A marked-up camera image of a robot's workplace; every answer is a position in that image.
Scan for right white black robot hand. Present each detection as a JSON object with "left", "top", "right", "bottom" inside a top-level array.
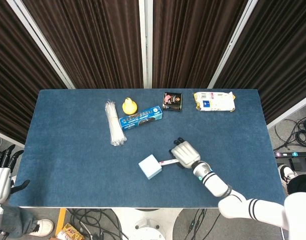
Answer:
[{"left": 169, "top": 137, "right": 201, "bottom": 170}]

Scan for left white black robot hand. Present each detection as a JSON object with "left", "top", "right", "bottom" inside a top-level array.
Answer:
[{"left": 0, "top": 144, "right": 31, "bottom": 204}]

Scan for light blue cube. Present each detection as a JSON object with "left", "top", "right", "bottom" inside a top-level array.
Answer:
[{"left": 138, "top": 154, "right": 163, "bottom": 181}]

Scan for dark trouser leg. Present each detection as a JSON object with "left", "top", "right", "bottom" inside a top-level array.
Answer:
[{"left": 0, "top": 204, "right": 40, "bottom": 239}]

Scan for small black packet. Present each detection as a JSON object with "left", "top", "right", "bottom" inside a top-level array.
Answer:
[{"left": 162, "top": 91, "right": 183, "bottom": 112}]

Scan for blue cookie box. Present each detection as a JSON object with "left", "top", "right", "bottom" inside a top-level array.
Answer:
[{"left": 118, "top": 104, "right": 164, "bottom": 132}]

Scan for white wet wipes pack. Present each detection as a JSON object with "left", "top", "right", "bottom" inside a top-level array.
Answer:
[{"left": 193, "top": 91, "right": 237, "bottom": 114}]

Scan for white sneaker with pink trim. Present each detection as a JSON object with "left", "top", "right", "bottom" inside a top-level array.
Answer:
[{"left": 28, "top": 218, "right": 55, "bottom": 237}]

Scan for yellow floor tape strip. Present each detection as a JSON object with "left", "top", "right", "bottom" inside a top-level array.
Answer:
[{"left": 54, "top": 208, "right": 68, "bottom": 236}]

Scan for yellow pear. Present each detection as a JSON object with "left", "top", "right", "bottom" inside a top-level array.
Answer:
[{"left": 121, "top": 97, "right": 139, "bottom": 116}]

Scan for yellow snack package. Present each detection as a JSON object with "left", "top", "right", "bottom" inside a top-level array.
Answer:
[{"left": 50, "top": 222, "right": 85, "bottom": 240}]

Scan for blue felt desk mat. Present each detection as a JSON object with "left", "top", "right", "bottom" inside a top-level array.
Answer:
[{"left": 8, "top": 88, "right": 287, "bottom": 209}]

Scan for white sneaker with black stripes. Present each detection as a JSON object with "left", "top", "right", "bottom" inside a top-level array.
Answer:
[{"left": 277, "top": 164, "right": 298, "bottom": 196}]

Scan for brown pleated curtain panel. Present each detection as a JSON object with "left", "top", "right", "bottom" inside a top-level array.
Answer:
[
  {"left": 213, "top": 0, "right": 306, "bottom": 125},
  {"left": 0, "top": 0, "right": 69, "bottom": 144},
  {"left": 22, "top": 0, "right": 144, "bottom": 90},
  {"left": 152, "top": 0, "right": 249, "bottom": 89}
]

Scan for black pedal strip coloured buttons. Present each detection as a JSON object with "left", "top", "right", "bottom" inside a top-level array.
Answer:
[{"left": 274, "top": 150, "right": 306, "bottom": 173}]

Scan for black trouser leg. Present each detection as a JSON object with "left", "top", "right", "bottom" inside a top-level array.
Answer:
[{"left": 287, "top": 173, "right": 306, "bottom": 197}]

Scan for black cable with inline box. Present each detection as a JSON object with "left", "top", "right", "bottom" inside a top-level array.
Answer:
[{"left": 183, "top": 208, "right": 208, "bottom": 240}]

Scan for white cable tie bundle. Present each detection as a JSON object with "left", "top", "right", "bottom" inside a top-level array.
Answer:
[{"left": 104, "top": 99, "right": 128, "bottom": 147}]

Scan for white table pedestal base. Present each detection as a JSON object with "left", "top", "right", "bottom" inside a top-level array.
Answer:
[{"left": 112, "top": 207, "right": 184, "bottom": 240}]

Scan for black floor cable tangle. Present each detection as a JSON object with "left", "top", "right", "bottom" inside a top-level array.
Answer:
[{"left": 67, "top": 208, "right": 130, "bottom": 240}]

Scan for white partition frame rail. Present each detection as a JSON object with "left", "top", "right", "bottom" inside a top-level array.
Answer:
[{"left": 266, "top": 92, "right": 306, "bottom": 130}]

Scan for black coiled floor cables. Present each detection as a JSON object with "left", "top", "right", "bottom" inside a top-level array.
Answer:
[{"left": 273, "top": 117, "right": 306, "bottom": 151}]

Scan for white partition frame post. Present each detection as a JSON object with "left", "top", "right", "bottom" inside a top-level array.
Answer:
[
  {"left": 138, "top": 0, "right": 154, "bottom": 89},
  {"left": 6, "top": 0, "right": 76, "bottom": 90},
  {"left": 207, "top": 0, "right": 259, "bottom": 89}
]

